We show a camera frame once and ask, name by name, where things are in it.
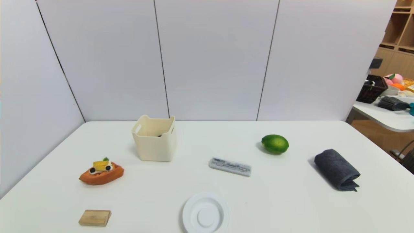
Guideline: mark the dark wicker basket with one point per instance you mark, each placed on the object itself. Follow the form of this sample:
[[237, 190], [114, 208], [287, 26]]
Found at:
[[371, 90]]

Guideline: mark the cream plastic storage box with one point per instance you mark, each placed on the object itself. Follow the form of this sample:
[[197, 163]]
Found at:
[[155, 147]]

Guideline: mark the teal object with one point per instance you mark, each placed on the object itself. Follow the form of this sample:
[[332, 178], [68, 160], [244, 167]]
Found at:
[[412, 109]]

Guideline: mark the clear grey cutlery case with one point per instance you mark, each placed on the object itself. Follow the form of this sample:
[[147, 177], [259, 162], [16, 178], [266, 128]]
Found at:
[[230, 167]]

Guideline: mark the green toy lime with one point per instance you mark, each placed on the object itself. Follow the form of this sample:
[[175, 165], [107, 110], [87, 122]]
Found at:
[[275, 144]]

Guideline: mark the white round plate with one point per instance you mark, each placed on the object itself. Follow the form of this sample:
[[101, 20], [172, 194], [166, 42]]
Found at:
[[205, 213]]

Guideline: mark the orange toy fruit tart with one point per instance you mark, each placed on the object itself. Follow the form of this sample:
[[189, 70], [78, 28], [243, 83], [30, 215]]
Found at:
[[102, 174]]

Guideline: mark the dark grey rolled towel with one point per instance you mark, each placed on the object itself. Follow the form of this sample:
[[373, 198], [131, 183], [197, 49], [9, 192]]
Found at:
[[336, 169]]

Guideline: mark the small wooden block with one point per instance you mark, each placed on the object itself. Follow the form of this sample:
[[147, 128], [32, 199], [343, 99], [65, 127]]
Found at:
[[94, 217]]

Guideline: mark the white side table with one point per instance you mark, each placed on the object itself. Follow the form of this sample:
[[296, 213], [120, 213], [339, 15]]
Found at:
[[388, 118]]

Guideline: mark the grey round bowl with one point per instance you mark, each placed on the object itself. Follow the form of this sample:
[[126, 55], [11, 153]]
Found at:
[[390, 91]]

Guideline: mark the dark grey brush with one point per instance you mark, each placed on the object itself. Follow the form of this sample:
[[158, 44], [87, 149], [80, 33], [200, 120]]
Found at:
[[392, 104]]

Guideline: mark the pink toy peach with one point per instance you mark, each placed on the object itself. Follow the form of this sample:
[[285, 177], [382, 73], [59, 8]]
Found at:
[[395, 78]]

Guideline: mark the orange toy fruit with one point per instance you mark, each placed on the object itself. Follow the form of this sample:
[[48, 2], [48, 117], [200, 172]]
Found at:
[[399, 86]]

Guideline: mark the yellow toy food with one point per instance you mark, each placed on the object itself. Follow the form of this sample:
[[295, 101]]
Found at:
[[410, 85]]

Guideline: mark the wooden shelf unit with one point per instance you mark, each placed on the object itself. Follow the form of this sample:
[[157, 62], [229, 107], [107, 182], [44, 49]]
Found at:
[[401, 29]]

